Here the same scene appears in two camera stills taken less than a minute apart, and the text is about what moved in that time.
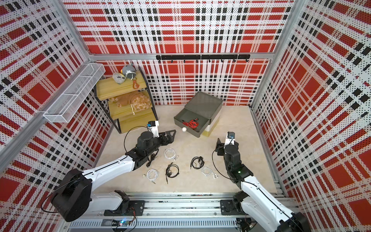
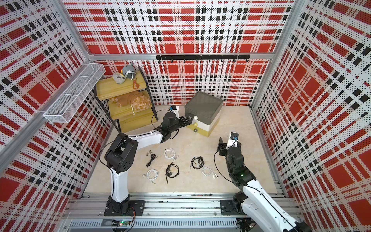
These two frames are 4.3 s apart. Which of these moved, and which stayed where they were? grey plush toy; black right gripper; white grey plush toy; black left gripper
Moved: black left gripper
Stayed: grey plush toy; black right gripper; white grey plush toy
